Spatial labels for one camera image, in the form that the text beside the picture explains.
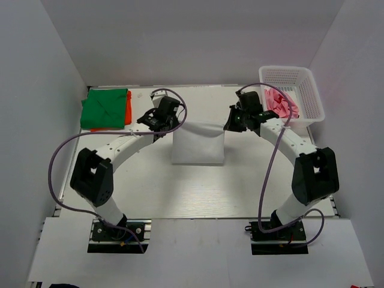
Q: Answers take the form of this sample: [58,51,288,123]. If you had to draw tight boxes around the pink t shirt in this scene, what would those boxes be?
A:
[264,88,299,119]

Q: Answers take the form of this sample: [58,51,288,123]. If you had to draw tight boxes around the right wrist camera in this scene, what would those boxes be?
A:
[238,91,263,114]

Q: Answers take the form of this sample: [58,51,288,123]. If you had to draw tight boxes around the white t shirt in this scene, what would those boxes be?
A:
[171,121,225,166]

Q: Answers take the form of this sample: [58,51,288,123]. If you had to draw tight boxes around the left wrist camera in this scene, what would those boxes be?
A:
[152,94,181,116]

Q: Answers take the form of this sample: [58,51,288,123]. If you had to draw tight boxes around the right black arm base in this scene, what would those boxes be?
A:
[244,221,308,256]

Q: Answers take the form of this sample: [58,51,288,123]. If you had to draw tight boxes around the folded green t shirt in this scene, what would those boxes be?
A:
[80,88,128,130]

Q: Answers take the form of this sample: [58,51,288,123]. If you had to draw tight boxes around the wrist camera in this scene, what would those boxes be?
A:
[238,91,263,114]
[152,94,181,116]

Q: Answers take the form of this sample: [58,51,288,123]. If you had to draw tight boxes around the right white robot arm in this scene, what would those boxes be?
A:
[224,105,340,239]

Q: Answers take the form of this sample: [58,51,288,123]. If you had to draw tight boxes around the folded orange t shirt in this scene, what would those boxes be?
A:
[90,90,132,133]

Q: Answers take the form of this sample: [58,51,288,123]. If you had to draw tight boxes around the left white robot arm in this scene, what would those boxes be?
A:
[70,107,179,239]

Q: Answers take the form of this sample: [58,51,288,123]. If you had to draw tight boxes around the white plastic basket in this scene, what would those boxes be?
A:
[259,65,325,128]

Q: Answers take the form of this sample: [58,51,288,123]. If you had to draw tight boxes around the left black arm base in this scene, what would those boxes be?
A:
[87,220,152,254]

